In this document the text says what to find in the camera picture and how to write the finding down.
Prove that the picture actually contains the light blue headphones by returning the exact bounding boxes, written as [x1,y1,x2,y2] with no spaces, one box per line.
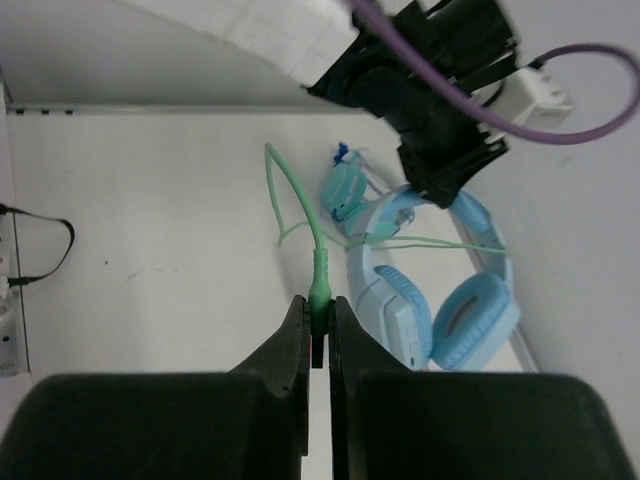
[346,187,521,371]

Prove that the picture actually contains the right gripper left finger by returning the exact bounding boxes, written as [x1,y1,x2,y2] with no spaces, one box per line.
[1,296,310,479]

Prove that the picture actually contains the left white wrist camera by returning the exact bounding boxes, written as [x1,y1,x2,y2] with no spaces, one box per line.
[489,67,575,132]

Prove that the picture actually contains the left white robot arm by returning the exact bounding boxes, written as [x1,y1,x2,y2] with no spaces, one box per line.
[134,1,517,208]

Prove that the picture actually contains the teal headphones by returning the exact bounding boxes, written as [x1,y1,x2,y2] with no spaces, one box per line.
[320,142,391,238]

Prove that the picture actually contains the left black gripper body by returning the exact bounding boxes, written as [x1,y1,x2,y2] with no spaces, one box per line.
[308,1,517,208]

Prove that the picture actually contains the green headphone cable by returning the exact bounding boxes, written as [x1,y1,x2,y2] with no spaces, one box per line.
[263,142,509,336]

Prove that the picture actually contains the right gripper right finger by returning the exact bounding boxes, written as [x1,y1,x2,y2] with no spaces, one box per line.
[328,298,636,479]

